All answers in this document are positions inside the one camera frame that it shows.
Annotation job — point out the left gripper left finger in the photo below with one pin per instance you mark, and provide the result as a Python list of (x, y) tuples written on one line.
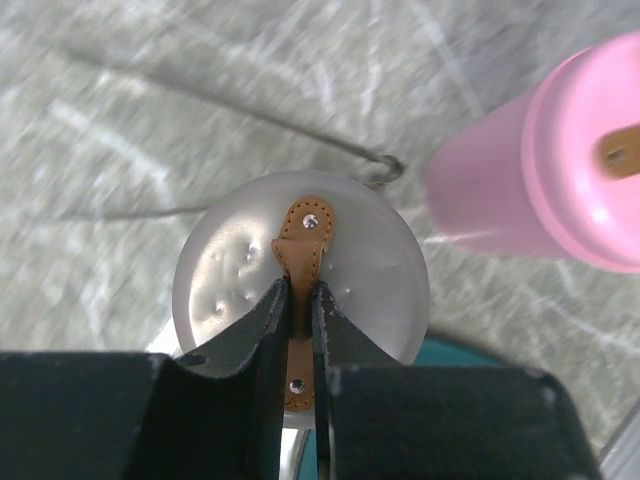
[(215, 412)]

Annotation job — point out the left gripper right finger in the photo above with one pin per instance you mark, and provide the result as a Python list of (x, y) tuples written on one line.
[(377, 418)]

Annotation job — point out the grey steel lid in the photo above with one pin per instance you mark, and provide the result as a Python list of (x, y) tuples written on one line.
[(309, 226)]

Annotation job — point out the pink lid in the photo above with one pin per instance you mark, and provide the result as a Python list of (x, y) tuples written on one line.
[(590, 214)]

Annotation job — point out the pink canister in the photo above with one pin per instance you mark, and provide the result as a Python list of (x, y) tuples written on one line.
[(476, 192)]

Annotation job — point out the teal square plate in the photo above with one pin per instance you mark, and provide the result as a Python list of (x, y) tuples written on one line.
[(298, 449)]

